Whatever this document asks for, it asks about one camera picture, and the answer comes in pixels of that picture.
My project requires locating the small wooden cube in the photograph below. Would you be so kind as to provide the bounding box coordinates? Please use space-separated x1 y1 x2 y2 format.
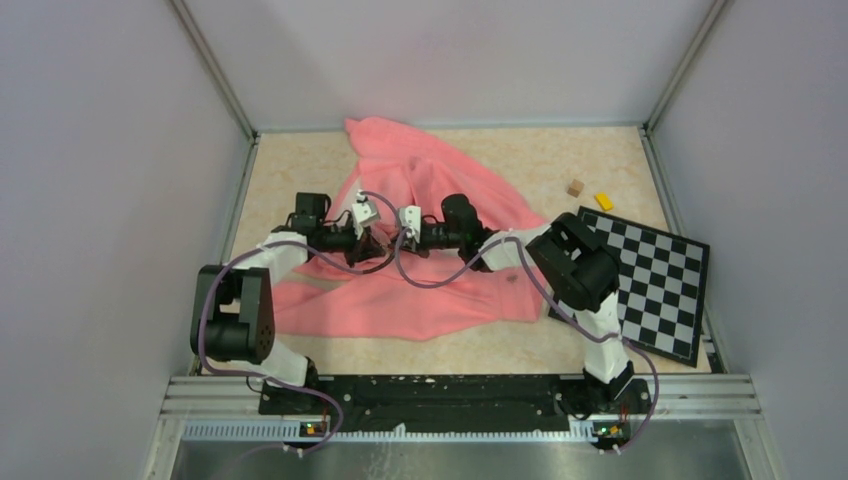
567 179 585 198

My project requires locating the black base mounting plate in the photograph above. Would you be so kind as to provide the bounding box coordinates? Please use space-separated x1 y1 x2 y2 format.
258 374 651 433

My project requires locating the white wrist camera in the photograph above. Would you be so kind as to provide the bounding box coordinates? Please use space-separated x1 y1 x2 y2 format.
350 190 380 239
398 205 422 243

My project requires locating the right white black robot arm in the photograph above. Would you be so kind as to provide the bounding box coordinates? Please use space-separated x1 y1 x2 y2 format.
393 194 634 420

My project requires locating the aluminium front rail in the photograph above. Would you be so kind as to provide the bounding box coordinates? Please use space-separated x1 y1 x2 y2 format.
160 374 762 446

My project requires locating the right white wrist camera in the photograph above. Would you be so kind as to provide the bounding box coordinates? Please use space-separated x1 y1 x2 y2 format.
398 205 422 243

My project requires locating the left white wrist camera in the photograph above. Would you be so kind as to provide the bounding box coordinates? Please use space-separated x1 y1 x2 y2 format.
350 190 380 239

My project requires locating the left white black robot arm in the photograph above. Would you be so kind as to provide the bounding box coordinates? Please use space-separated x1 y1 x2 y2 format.
190 192 384 414

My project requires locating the black white checkerboard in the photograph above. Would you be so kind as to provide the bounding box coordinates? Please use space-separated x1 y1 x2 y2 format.
578 207 710 367

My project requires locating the pink zip-up jacket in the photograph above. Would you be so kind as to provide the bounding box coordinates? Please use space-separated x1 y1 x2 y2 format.
272 117 546 341

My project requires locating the small yellow block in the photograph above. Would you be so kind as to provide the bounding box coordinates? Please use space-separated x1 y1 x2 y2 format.
594 193 615 212

